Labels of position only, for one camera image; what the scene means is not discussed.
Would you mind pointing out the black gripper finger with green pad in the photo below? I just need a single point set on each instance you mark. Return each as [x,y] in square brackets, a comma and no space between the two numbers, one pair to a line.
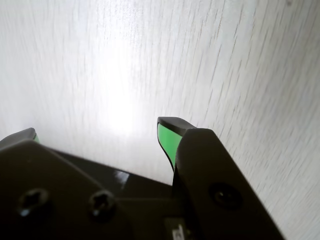
[50,187]
[212,162]

